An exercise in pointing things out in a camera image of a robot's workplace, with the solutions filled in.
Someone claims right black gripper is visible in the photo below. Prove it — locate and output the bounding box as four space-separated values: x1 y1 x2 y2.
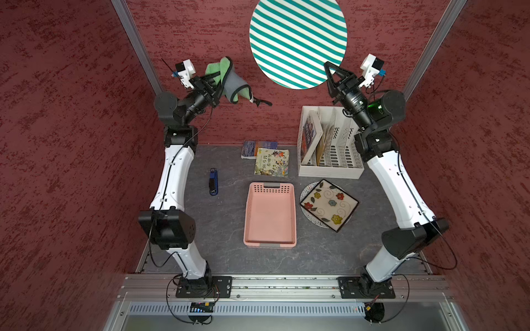
324 61 374 130

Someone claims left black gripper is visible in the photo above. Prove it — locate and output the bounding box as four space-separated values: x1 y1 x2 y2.
181 70 229 124

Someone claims green microfibre cloth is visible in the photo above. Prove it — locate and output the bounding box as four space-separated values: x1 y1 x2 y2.
205 57 273 106

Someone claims green white striped plate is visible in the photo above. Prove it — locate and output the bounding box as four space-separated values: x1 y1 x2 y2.
249 1 348 90

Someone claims square floral plate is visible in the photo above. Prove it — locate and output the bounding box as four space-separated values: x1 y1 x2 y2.
300 178 360 233

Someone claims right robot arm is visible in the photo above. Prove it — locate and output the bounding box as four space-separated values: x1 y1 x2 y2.
324 62 449 299

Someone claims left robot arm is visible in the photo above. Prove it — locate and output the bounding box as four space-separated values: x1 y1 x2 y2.
138 74 222 297

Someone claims white spined book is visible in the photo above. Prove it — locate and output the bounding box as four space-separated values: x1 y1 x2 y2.
300 110 323 165

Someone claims dark blue book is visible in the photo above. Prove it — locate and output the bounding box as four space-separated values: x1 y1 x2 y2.
241 141 278 159

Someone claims yellow cover comic book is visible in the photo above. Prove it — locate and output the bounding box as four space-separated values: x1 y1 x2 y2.
316 124 335 166

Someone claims white file organiser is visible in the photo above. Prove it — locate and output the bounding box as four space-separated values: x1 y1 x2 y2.
297 106 364 179

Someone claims floral cover book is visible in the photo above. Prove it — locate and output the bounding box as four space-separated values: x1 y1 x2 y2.
254 148 289 177

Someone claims left corner aluminium profile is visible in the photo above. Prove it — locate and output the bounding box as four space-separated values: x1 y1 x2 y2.
111 0 164 95

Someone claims corner aluminium profile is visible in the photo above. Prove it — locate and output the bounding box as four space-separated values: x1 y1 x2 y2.
111 0 164 95
403 0 467 101

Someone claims right corner aluminium profile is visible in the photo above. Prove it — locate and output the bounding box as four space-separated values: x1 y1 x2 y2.
403 0 467 101

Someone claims pink plastic basket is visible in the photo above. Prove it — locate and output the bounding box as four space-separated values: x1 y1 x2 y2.
244 182 297 249

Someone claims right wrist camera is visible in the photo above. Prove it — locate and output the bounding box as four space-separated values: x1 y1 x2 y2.
358 54 386 88

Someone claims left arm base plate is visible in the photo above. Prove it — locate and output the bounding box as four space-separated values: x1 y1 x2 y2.
175 276 233 299

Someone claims aluminium mounting rail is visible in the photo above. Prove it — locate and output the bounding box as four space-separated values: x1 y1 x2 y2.
117 274 455 302

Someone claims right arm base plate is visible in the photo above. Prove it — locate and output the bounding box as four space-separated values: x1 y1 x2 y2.
337 276 396 299

